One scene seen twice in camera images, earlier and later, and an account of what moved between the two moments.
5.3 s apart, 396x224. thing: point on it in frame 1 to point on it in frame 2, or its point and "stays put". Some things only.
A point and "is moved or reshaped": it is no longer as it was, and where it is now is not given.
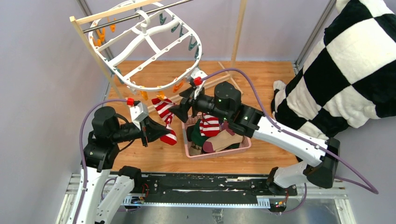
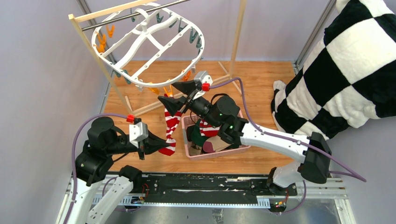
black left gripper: x=153 y=131 to x=151 y=144
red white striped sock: x=162 y=105 is moved or reshaped
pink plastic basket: x=186 y=121 stays put
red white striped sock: x=209 y=125 stays put
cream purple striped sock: x=227 y=137 stays put
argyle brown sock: x=195 y=150 stays put
